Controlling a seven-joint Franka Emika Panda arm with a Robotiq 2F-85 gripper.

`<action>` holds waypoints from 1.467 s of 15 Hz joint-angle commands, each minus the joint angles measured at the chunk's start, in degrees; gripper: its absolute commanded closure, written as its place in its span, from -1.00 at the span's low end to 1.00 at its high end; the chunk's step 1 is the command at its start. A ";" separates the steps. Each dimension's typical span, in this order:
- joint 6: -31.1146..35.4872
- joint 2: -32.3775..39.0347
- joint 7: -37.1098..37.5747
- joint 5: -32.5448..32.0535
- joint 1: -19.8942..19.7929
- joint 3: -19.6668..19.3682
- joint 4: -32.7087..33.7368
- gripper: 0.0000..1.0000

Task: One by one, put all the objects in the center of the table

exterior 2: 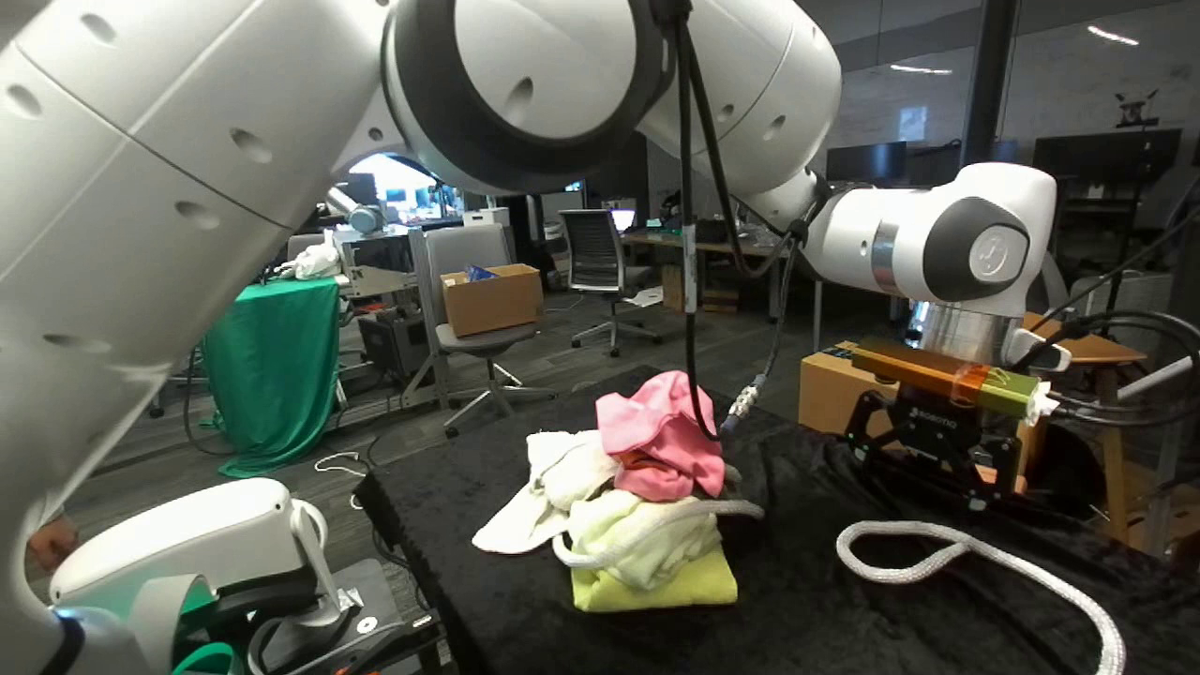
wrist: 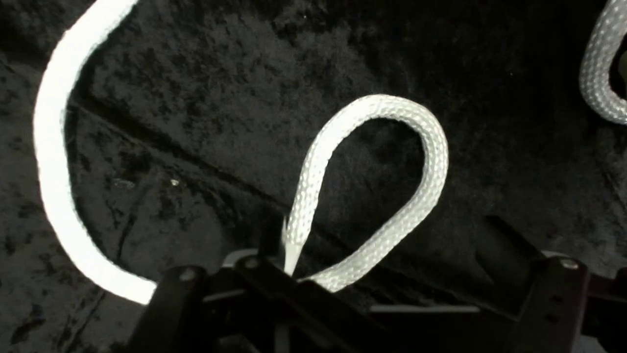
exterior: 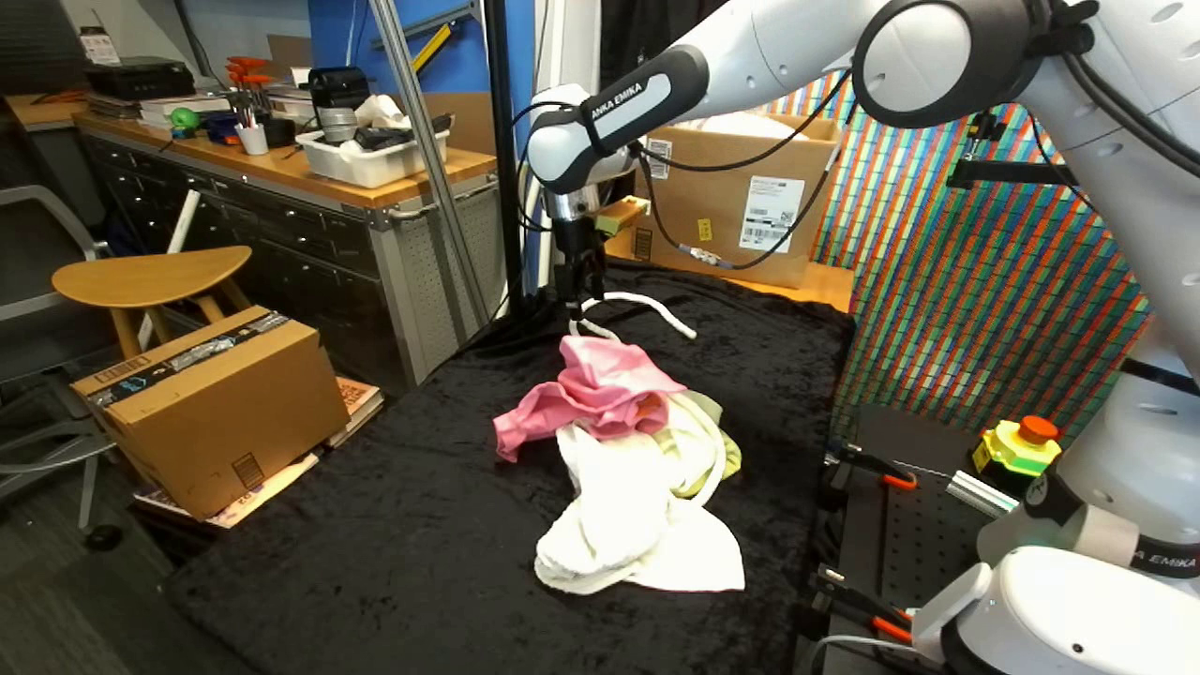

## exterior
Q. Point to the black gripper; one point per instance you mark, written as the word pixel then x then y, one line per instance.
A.
pixel 577 249

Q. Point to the pink cloth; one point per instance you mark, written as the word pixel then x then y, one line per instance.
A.
pixel 600 388

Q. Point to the pale cream microfibre cloth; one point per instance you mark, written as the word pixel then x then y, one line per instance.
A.
pixel 686 438

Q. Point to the white terry towel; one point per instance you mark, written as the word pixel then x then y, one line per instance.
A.
pixel 622 525

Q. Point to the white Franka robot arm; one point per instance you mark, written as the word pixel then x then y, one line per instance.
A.
pixel 775 49

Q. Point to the large cardboard box with label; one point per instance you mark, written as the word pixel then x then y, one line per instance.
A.
pixel 736 206

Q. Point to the silver metal pole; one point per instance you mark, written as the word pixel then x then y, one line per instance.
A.
pixel 432 163

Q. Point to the bright yellow microfibre cloth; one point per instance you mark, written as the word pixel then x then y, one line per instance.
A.
pixel 729 456

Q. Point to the black vertical pole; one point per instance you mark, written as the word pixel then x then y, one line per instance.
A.
pixel 502 78

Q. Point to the white plastic bin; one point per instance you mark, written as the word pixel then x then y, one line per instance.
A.
pixel 375 159

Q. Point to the flat wooden board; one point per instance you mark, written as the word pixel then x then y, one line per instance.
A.
pixel 351 405

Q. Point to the wooden top workbench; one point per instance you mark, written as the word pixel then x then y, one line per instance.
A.
pixel 314 238

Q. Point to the black velvet tablecloth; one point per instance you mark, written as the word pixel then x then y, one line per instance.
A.
pixel 415 564

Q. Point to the cardboard box with black tape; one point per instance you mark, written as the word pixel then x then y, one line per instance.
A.
pixel 210 405

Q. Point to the black optical breadboard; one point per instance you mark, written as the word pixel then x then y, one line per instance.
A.
pixel 900 538

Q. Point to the wooden stool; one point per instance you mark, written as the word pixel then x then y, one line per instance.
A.
pixel 151 275

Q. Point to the yellow emergency stop button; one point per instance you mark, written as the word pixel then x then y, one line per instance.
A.
pixel 1017 448

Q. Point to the white framed office chair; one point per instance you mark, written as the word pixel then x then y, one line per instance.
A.
pixel 39 438

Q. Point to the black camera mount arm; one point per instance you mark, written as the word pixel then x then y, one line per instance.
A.
pixel 1014 175

